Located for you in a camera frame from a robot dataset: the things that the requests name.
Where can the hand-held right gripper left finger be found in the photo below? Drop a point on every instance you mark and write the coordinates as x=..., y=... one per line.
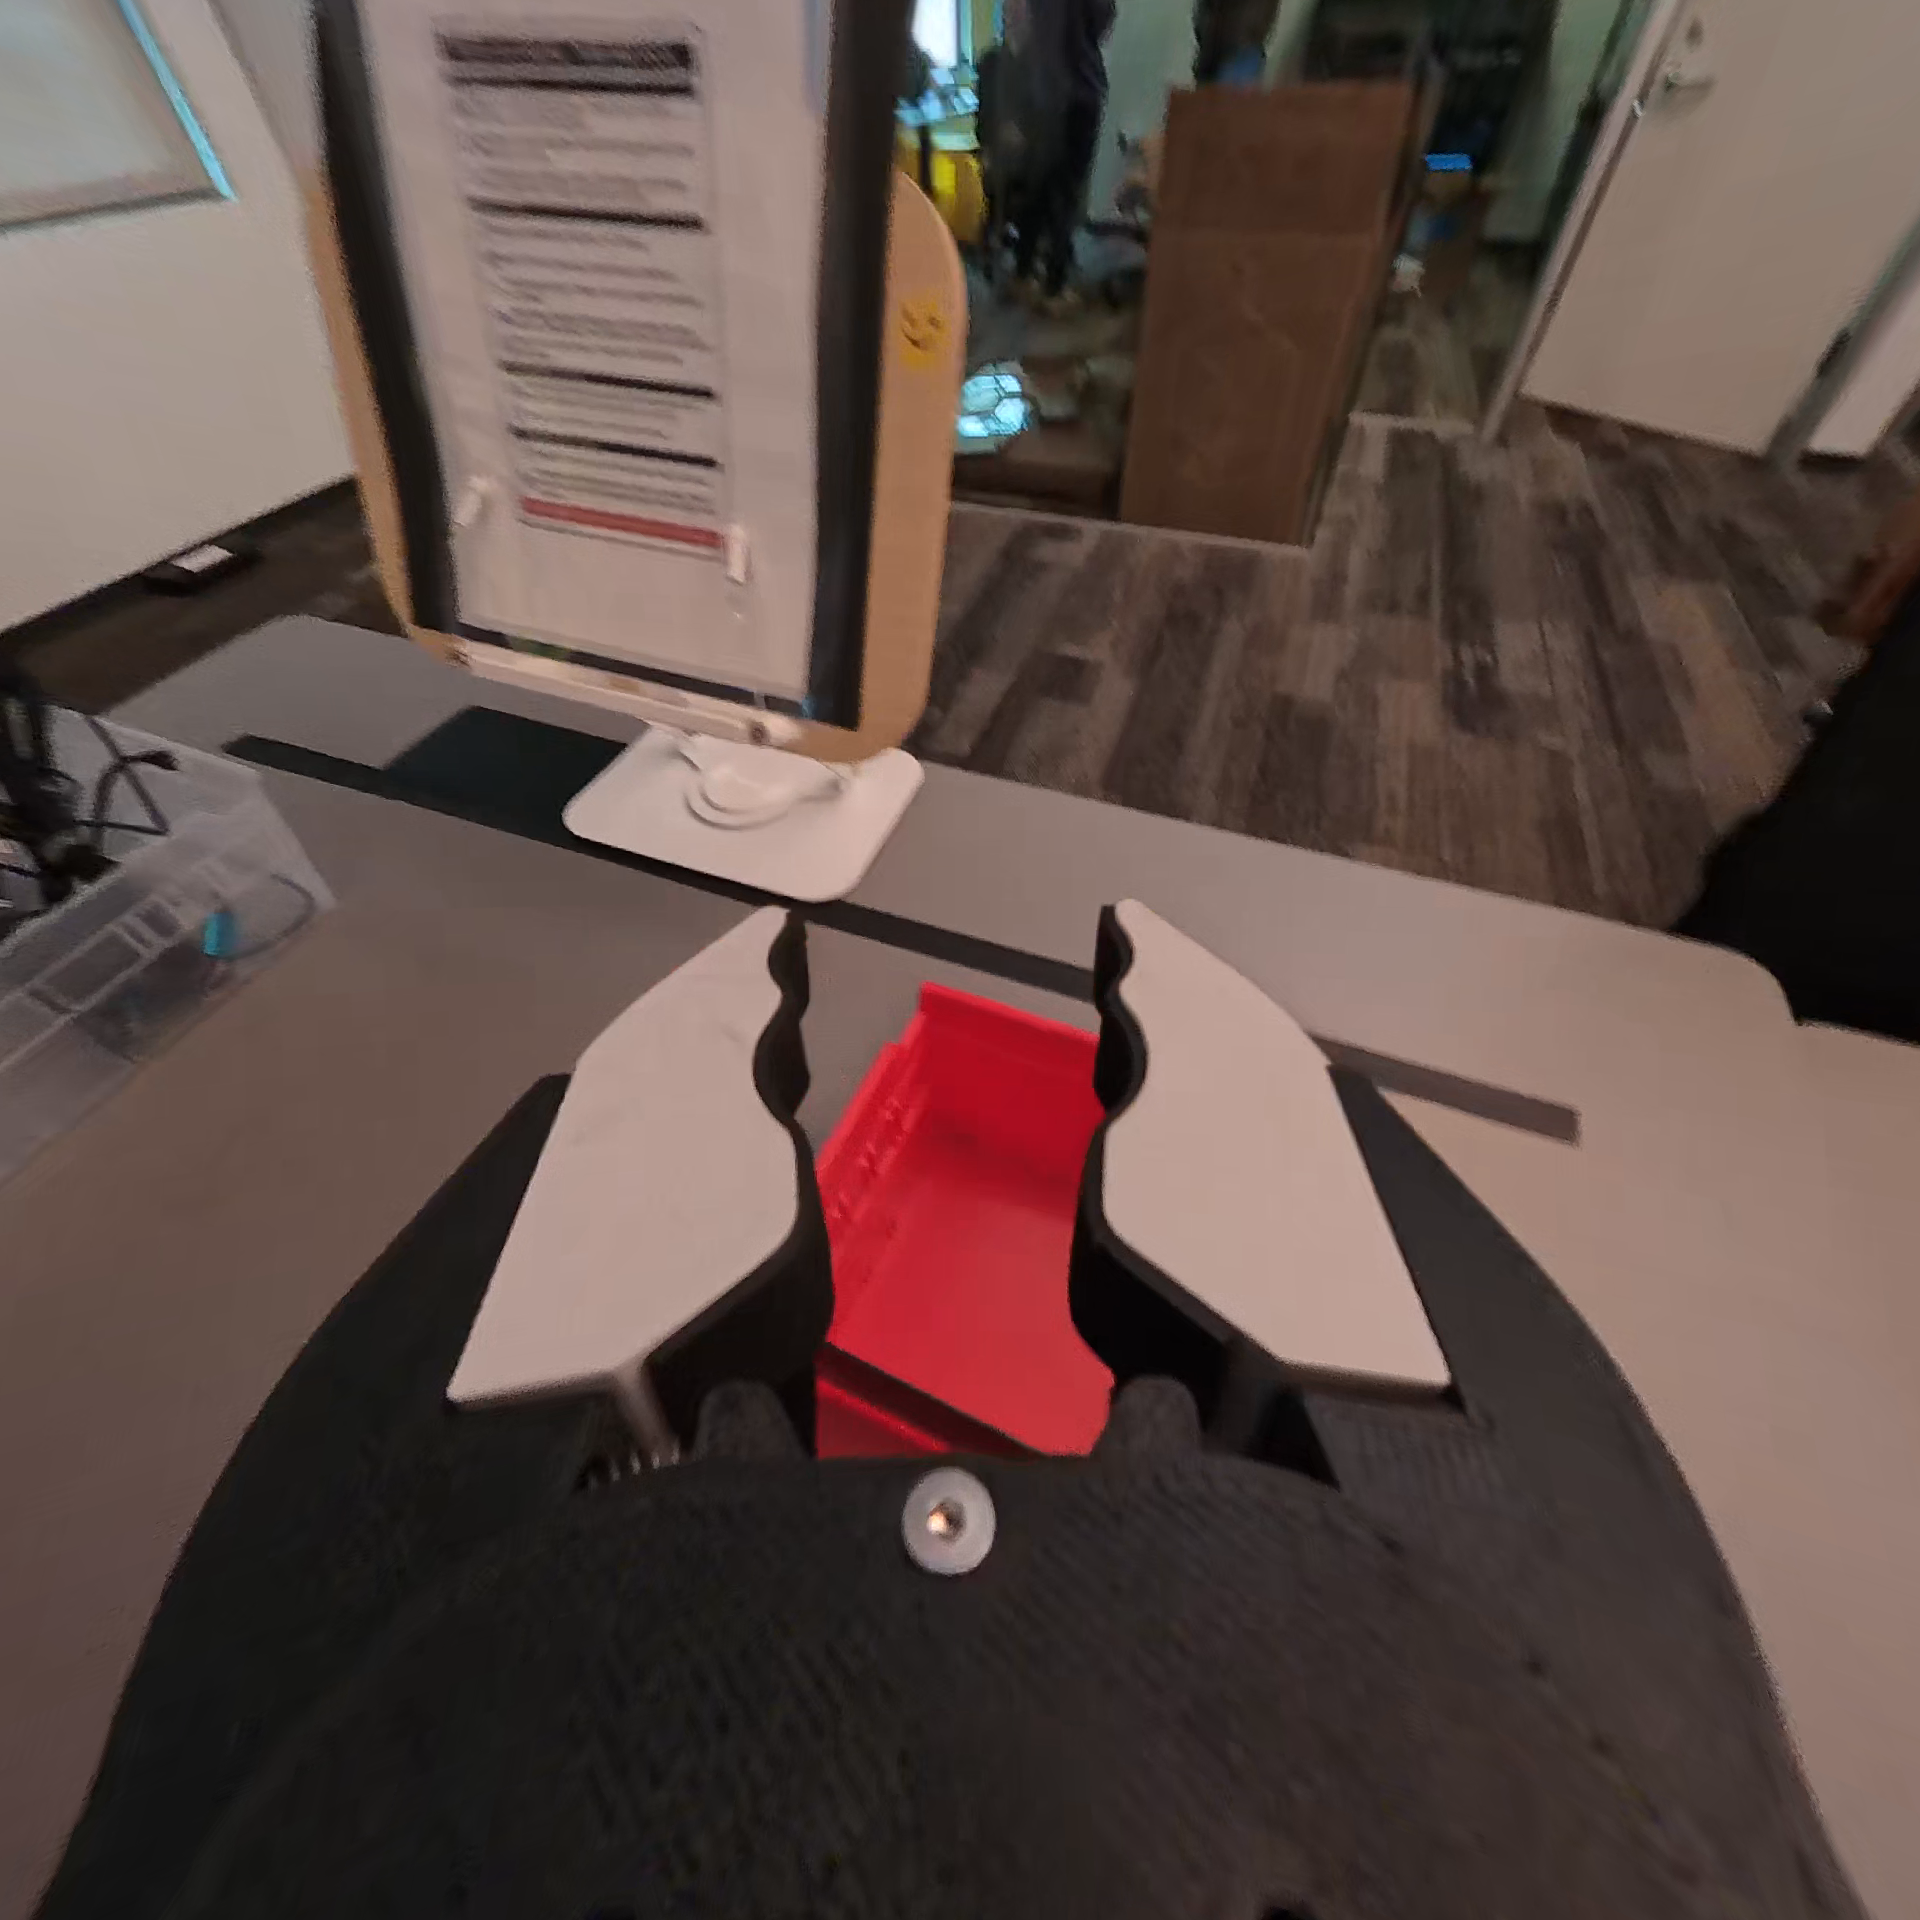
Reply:
x=645, y=1200

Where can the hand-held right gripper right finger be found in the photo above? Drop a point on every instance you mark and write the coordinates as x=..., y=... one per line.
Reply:
x=1260, y=1200

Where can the red plastic bin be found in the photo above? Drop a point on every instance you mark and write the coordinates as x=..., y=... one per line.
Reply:
x=962, y=1243

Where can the clear plastic bin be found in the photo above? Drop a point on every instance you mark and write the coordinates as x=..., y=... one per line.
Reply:
x=149, y=902

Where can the black office chair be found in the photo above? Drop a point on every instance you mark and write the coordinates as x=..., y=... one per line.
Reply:
x=1829, y=870

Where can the wood-backed screen white stand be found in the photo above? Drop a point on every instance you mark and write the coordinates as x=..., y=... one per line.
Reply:
x=862, y=375

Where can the brown cardboard sheets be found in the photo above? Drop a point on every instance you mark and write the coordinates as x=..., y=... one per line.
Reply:
x=1260, y=300

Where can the instruction sheet in sleeve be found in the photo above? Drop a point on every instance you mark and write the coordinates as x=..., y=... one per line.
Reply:
x=601, y=300

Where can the white door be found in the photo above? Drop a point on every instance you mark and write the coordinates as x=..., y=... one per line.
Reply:
x=1725, y=225

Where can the frosted glass window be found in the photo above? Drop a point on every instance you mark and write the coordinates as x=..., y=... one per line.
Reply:
x=91, y=106

